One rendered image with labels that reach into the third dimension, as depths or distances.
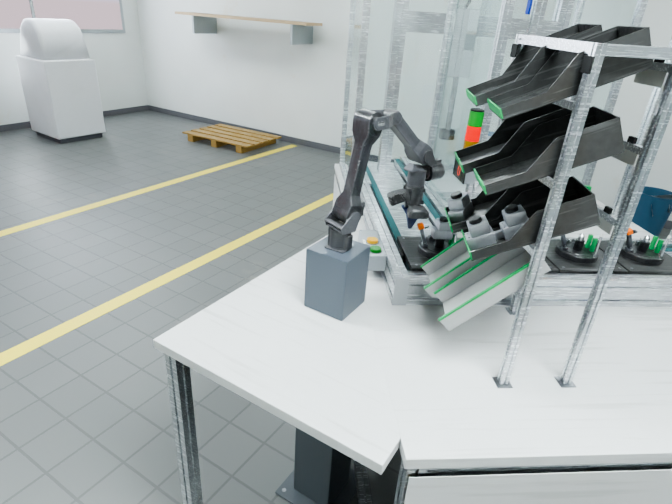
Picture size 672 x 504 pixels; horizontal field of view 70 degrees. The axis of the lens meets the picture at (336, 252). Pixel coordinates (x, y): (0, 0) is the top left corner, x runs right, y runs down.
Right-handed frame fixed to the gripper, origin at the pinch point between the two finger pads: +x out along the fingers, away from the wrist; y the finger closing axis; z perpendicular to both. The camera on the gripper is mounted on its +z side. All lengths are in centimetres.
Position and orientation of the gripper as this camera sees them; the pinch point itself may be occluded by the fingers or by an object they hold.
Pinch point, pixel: (410, 218)
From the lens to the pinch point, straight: 158.9
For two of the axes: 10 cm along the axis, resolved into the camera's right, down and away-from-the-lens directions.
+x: -0.6, 8.9, 4.5
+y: 0.8, 4.5, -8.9
